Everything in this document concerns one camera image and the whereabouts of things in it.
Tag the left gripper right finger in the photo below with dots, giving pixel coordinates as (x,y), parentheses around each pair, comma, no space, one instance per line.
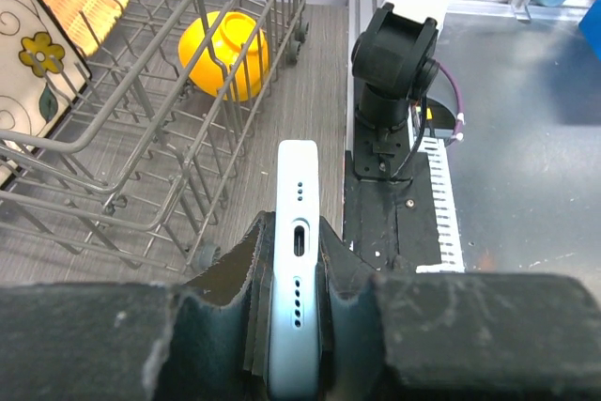
(455,336)

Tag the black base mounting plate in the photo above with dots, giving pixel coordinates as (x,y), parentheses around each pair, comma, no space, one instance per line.
(389,213)

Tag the blue-cased smartphone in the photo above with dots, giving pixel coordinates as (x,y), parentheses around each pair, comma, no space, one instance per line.
(294,350)

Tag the yellow bowl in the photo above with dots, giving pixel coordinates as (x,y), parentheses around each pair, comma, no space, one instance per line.
(232,44)

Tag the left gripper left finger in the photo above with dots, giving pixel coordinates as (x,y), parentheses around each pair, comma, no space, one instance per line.
(202,340)

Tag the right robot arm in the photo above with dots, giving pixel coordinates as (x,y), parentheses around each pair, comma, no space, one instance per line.
(394,58)

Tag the floral square plate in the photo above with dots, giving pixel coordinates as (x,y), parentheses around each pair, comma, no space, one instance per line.
(43,74)

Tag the grey wire dish rack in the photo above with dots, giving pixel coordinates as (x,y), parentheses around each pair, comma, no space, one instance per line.
(145,163)

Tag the white slotted cable duct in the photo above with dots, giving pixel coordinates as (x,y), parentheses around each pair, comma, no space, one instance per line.
(451,253)

